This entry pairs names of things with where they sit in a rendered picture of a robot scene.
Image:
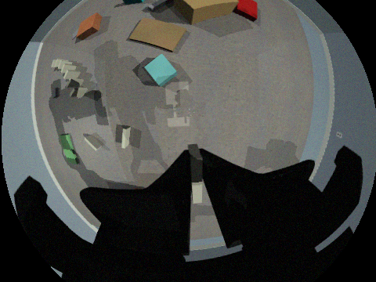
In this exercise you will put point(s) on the tan cube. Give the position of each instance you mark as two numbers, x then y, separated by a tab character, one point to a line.
199	10

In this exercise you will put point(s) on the red flat block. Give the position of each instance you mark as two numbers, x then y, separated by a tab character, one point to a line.
247	8

